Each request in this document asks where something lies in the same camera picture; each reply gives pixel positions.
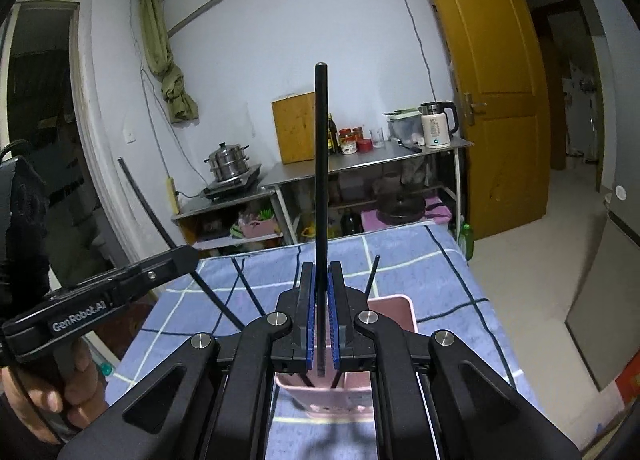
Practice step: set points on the green curtain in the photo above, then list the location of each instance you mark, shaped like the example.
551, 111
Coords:
157, 39

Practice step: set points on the steel steamer pot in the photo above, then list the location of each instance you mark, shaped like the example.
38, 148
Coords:
230, 162

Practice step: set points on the pink utensil holder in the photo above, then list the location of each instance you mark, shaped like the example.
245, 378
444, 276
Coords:
325, 402

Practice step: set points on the white wall switch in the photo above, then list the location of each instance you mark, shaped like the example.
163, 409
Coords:
129, 134

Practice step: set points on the long steel table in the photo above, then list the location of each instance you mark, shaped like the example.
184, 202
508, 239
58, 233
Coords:
370, 159

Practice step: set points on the black stove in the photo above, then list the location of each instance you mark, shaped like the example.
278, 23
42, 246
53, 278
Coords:
235, 186

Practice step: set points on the black chopstick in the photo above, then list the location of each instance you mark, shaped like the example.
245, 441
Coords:
321, 164
150, 210
372, 275

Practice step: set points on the pink basket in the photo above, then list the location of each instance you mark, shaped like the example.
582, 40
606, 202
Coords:
257, 229

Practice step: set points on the red cup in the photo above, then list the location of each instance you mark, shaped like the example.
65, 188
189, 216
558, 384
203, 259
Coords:
365, 145

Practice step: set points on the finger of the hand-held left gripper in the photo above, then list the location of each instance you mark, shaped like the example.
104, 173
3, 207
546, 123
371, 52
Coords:
165, 267

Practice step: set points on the black knife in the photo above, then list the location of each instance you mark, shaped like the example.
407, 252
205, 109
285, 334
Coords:
406, 144

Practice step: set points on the green bottle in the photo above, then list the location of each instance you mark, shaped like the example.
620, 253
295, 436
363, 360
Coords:
466, 242

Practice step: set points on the wooden cutting board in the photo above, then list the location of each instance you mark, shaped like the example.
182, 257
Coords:
295, 129

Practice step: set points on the person's left hand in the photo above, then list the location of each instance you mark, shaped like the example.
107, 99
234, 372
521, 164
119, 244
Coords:
85, 390

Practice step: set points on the dark oil bottle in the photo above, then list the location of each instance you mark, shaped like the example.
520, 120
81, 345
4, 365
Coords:
333, 139

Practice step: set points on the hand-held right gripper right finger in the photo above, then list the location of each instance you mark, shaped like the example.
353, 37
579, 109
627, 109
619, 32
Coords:
335, 320

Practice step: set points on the white electric kettle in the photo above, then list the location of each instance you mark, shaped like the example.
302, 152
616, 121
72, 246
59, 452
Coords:
435, 128

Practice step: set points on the blue checked blanket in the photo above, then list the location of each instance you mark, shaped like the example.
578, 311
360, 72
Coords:
425, 280

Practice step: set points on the clear plastic container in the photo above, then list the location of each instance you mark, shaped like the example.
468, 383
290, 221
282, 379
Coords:
405, 127

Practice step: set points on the grey refrigerator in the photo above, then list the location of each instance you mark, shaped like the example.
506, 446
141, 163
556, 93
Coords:
615, 265

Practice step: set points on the small steel cabinet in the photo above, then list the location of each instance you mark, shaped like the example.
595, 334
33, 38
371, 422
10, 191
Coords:
225, 206

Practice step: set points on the black pot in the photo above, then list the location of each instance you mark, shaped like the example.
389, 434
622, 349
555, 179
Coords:
400, 212

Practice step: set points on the glass cup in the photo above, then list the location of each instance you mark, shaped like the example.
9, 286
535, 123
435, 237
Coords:
377, 138

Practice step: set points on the yellow wooden door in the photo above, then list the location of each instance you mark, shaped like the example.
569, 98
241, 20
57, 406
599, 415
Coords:
490, 64

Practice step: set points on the red lid jar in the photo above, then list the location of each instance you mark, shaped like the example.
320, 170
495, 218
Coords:
347, 143

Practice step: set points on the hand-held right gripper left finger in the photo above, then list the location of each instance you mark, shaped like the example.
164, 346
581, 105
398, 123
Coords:
309, 320

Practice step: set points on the yellow power strip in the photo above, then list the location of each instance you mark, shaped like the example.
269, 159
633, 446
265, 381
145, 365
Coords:
172, 195

